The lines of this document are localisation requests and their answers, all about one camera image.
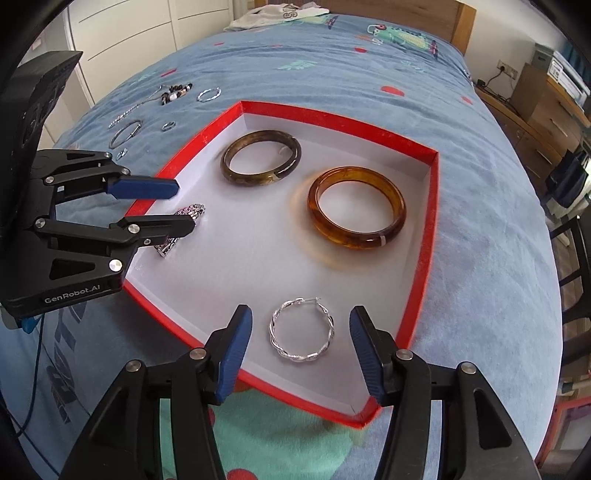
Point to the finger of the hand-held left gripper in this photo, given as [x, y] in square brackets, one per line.
[157, 226]
[147, 188]

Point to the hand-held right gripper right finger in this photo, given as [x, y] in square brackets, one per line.
[364, 355]

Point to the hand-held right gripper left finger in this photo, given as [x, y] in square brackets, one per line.
[235, 355]

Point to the small silver earring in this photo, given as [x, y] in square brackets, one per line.
[122, 153]

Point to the thin silver bangle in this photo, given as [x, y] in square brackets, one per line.
[115, 138]

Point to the silver twisted hoop earring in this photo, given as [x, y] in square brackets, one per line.
[203, 97]
[302, 358]

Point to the red jewelry box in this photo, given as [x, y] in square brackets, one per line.
[369, 286]

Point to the dark brown bangle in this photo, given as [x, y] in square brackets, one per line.
[258, 181]

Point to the amber bangle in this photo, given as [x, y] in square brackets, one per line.
[355, 240]

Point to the white wardrobe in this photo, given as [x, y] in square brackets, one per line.
[138, 27]

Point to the bed with blue cover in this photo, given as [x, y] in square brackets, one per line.
[485, 230]

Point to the white garment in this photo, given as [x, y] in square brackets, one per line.
[258, 16]

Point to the red stool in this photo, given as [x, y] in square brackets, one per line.
[565, 415]

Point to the grey chair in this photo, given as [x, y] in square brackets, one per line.
[577, 258]

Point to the dark blue hanging bag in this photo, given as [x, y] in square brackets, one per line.
[570, 184]

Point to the wooden dresser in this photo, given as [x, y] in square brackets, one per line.
[549, 106]

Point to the wooden headboard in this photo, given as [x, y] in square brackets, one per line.
[438, 18]

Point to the white printer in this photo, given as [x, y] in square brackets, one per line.
[563, 69]

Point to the wall socket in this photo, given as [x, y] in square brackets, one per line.
[506, 69]

